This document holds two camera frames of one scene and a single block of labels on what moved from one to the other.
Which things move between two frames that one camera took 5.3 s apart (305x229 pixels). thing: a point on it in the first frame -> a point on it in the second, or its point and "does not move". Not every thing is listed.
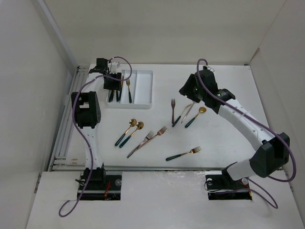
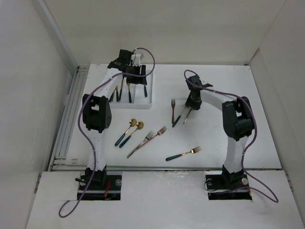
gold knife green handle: x=121 y=87 does not move
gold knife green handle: x=111 y=96 does not move
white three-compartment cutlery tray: x=137 y=91 does not move
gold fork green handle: x=127 y=81 does not move
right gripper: x=187 y=88 -> x=189 y=102
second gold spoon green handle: x=139 y=125 does not move
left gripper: x=115 y=86 -> x=137 y=80
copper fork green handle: x=173 y=103 does not move
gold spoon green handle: x=202 y=109 -> x=145 y=91
